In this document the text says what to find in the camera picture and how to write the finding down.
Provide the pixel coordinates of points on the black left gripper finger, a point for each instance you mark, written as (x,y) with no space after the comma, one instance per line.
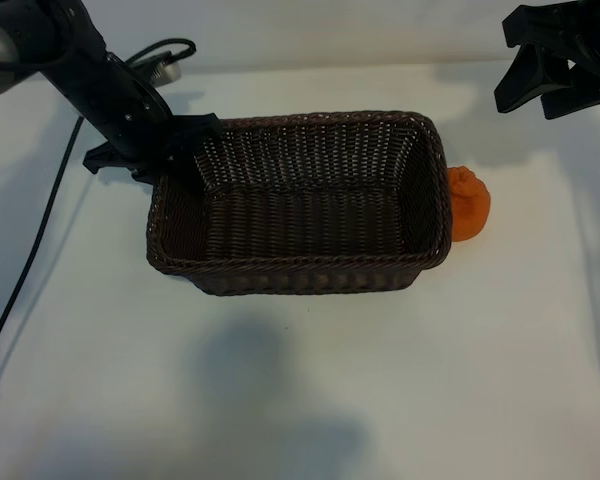
(152,172)
(189,157)

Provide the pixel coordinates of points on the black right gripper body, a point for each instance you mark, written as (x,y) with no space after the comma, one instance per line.
(580,30)

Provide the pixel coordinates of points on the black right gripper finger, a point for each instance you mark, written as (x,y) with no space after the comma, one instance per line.
(530,80)
(580,97)

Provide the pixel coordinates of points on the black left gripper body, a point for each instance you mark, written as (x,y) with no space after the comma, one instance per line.
(125,115)

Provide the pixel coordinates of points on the dark brown wicker basket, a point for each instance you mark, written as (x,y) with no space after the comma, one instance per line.
(305,220)

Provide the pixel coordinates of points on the orange with knobbed top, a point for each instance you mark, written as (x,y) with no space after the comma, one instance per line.
(472,210)

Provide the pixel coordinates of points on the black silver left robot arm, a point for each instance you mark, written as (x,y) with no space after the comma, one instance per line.
(55,30)

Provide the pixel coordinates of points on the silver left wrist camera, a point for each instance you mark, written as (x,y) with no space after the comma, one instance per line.
(167,70)

